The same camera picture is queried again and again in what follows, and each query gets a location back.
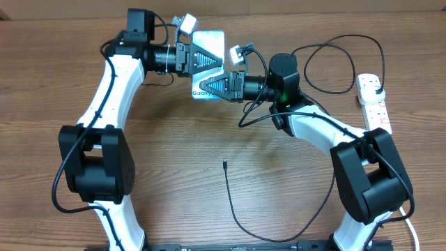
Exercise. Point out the Samsung Galaxy smartphone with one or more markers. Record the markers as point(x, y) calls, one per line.
point(213, 42)

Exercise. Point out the white power strip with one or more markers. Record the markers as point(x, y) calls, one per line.
point(375, 115)

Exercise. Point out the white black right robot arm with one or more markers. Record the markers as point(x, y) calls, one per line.
point(371, 178)

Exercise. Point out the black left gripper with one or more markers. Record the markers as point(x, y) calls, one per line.
point(187, 54)

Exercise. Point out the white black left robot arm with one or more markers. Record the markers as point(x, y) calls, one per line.
point(96, 159)

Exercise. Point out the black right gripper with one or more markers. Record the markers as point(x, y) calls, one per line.
point(236, 86)

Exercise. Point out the white charger plug adapter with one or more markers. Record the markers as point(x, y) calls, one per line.
point(368, 95)

